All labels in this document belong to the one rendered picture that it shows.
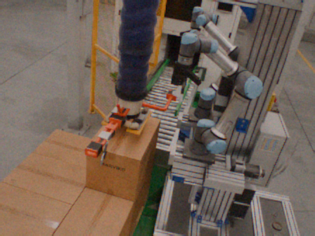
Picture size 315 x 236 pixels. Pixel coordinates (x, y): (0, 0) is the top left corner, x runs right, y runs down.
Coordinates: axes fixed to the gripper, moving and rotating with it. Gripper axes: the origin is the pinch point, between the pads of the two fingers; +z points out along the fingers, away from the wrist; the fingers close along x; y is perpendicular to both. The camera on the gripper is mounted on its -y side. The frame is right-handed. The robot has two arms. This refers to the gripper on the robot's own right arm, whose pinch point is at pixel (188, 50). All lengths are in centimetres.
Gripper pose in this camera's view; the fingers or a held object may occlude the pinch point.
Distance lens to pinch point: 257.8
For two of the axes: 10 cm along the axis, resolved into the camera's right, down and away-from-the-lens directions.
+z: -1.4, 8.5, 5.1
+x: 4.1, -4.2, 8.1
